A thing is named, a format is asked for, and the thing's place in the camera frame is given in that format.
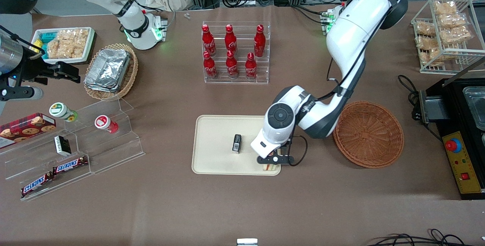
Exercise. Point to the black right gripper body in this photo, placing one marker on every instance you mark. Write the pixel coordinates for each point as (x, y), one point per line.
(31, 70)

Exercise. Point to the packaged sandwich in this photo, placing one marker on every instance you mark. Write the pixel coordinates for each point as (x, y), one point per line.
(271, 168)

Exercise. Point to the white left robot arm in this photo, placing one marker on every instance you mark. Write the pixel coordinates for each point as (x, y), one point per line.
(352, 33)

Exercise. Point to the white rectangular snack tray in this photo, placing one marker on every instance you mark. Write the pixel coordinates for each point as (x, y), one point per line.
(85, 61)

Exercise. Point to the aluminium foil tray stack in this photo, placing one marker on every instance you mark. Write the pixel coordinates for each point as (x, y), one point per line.
(108, 69)

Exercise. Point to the oval light wicker basket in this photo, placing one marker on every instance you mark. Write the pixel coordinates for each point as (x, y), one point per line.
(130, 75)

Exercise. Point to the cream plastic tray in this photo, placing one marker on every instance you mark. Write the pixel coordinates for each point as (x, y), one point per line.
(216, 143)

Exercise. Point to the round brown wicker basket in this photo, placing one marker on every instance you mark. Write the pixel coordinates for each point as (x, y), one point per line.
(369, 136)

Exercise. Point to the clear glass oven tray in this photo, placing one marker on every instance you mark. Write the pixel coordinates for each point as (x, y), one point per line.
(476, 107)

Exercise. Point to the yellow snack packet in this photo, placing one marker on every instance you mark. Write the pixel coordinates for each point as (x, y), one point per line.
(37, 46)

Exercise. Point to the rice cracker snack pack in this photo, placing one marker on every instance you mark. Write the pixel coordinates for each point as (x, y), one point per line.
(436, 55)
(81, 41)
(54, 49)
(452, 20)
(425, 43)
(445, 7)
(456, 34)
(67, 43)
(424, 28)

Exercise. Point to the teal snack packet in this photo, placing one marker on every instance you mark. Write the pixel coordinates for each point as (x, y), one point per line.
(47, 36)

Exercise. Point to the green sunflower yogurt cup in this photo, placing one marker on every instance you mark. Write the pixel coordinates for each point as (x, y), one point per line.
(60, 110)

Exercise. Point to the red tartan cookie box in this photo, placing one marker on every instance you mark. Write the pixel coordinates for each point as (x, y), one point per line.
(26, 126)

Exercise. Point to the small black box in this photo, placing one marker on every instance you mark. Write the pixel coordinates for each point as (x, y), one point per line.
(62, 145)
(237, 143)

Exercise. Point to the red strawberry yogurt cup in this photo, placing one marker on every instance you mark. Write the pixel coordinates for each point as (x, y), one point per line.
(102, 121)

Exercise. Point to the clear acrylic bottle rack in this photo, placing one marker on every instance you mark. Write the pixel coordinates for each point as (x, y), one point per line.
(265, 68)

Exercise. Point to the Snickers chocolate bar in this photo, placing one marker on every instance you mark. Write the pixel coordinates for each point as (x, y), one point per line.
(36, 184)
(70, 165)

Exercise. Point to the red Coca-Cola bottle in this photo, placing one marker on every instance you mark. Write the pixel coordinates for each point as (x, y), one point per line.
(259, 41)
(207, 41)
(232, 65)
(209, 66)
(230, 40)
(251, 66)

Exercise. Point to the clear acrylic stepped shelf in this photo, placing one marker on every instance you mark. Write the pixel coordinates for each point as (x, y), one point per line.
(113, 151)

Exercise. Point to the small white black device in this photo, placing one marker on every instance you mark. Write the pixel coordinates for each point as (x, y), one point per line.
(247, 242)

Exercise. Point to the red emergency stop button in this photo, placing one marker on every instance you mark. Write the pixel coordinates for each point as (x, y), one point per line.
(453, 145)

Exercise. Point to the black tabletop appliance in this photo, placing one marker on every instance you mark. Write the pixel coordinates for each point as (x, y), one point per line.
(454, 105)

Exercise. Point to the yellow control panel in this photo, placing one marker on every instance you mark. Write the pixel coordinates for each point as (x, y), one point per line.
(468, 177)

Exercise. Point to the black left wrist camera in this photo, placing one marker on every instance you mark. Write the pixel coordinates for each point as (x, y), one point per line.
(274, 159)

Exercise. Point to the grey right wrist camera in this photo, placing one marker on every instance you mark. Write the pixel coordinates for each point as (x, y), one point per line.
(22, 93)

